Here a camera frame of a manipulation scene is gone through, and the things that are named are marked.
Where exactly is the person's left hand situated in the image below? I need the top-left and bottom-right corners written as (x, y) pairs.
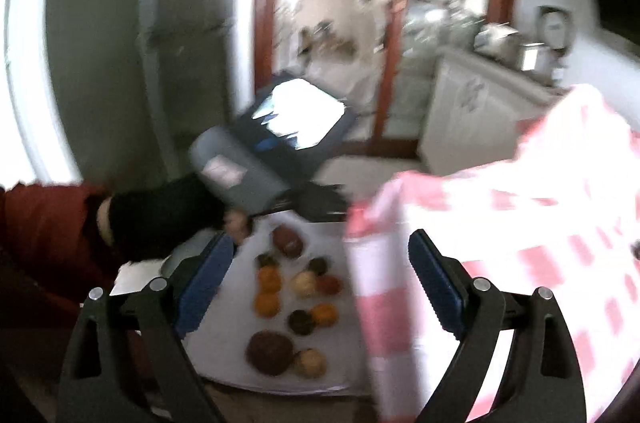
top-left (96, 175), bottom-right (251, 261)

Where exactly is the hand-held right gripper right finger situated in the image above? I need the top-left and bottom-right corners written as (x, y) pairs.
top-left (407, 229), bottom-right (587, 423)

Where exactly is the round white dial clock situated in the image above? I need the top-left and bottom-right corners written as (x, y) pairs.
top-left (537, 5), bottom-right (576, 54)

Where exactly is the silver kitchen appliance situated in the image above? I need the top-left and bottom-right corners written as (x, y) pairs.
top-left (472, 23), bottom-right (521, 58)
top-left (517, 42), bottom-right (548, 71)

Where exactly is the person's left forearm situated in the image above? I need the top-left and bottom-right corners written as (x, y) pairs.
top-left (0, 182), bottom-right (113, 319)

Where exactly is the white cabinet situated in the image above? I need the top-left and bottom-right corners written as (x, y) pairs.
top-left (419, 47), bottom-right (568, 178)

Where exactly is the wooden door frame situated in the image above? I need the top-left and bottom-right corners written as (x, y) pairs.
top-left (252, 0), bottom-right (416, 154)

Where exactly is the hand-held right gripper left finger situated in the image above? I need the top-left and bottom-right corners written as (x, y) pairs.
top-left (59, 232), bottom-right (236, 423)

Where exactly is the white tray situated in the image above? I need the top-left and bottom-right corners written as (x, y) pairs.
top-left (109, 210), bottom-right (373, 396)

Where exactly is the grey metal door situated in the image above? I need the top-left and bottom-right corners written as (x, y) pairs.
top-left (45, 0), bottom-right (241, 184)

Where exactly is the red white checkered tablecloth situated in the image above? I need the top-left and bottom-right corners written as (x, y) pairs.
top-left (344, 83), bottom-right (640, 423)

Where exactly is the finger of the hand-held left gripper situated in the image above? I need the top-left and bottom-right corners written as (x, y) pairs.
top-left (272, 184), bottom-right (352, 224)

